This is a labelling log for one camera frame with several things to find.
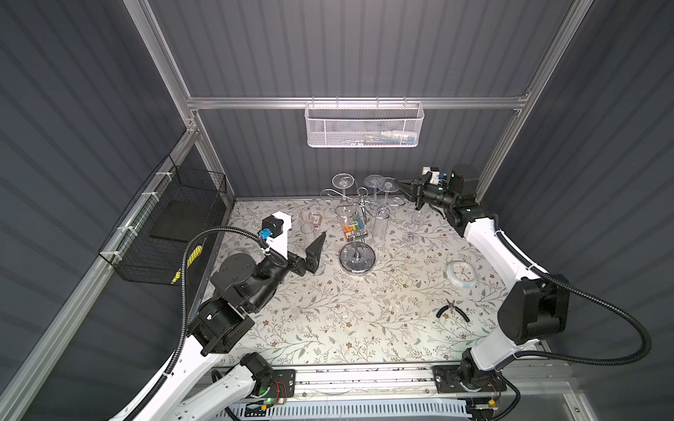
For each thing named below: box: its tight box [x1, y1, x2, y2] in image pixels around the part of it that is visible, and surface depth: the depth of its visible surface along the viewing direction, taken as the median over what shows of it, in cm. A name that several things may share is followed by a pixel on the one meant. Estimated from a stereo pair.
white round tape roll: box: [446, 259, 478, 289], surface depth 93 cm
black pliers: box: [435, 298, 471, 322], surface depth 88 cm
